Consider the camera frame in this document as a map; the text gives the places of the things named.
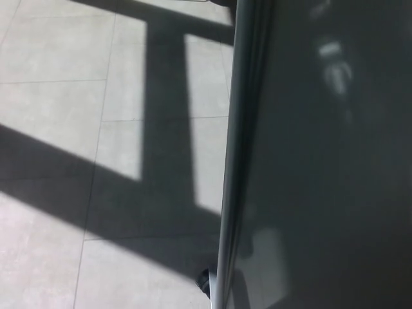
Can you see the large whiteboard with grey frame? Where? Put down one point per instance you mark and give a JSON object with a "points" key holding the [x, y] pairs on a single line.
{"points": [[315, 167]]}

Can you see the black caster wheel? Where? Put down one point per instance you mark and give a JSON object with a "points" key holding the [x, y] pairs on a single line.
{"points": [[203, 280]]}

